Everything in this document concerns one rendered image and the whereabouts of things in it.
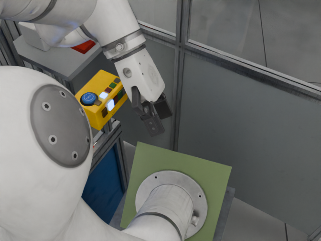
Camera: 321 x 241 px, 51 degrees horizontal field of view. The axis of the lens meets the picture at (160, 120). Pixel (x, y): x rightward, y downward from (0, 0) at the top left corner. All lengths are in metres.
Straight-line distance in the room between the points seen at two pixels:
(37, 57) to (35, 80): 1.33
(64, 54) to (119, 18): 0.92
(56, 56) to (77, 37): 0.87
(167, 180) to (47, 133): 0.68
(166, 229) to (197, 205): 0.22
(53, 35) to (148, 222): 0.38
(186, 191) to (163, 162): 0.09
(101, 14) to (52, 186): 0.45
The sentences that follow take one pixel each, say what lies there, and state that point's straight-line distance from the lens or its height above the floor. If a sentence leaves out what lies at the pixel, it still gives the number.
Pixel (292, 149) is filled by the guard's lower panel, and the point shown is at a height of 0.67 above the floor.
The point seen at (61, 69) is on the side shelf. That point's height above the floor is 0.86.
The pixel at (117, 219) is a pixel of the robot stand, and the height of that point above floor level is 0.93.
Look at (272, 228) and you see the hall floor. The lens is 2.05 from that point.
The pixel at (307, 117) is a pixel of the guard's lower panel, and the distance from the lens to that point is 1.33.
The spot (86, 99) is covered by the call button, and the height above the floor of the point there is 1.08.
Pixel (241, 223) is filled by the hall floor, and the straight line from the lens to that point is 2.01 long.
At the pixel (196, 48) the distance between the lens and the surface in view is 1.30.
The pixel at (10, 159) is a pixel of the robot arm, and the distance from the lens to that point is 0.21.
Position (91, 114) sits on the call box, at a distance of 1.01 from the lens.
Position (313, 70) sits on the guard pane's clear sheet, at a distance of 1.20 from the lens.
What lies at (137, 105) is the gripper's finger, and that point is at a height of 1.37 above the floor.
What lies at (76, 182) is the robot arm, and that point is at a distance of 0.24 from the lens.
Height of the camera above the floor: 1.83
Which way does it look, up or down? 52 degrees down
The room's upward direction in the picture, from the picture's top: straight up
